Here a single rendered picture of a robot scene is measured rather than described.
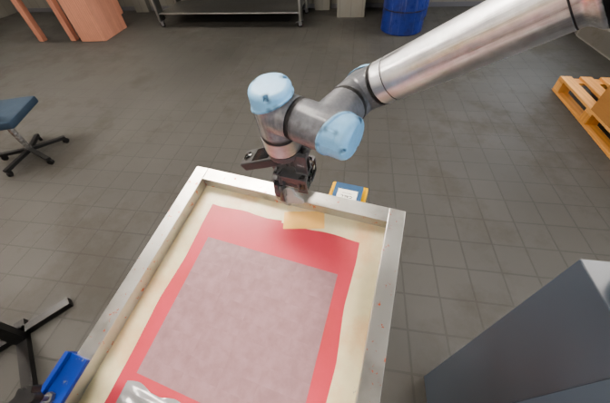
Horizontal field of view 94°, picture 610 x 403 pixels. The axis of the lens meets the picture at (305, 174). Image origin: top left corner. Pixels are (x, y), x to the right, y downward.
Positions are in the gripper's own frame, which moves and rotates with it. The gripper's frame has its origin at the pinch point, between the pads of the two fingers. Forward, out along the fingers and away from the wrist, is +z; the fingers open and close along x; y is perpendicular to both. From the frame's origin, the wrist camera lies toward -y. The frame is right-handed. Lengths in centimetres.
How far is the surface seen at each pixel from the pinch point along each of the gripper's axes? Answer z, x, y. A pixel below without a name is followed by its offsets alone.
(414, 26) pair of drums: 180, 424, 26
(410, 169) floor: 140, 121, 44
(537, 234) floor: 133, 80, 129
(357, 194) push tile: 22.4, 17.2, 15.3
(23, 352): 100, -77, -143
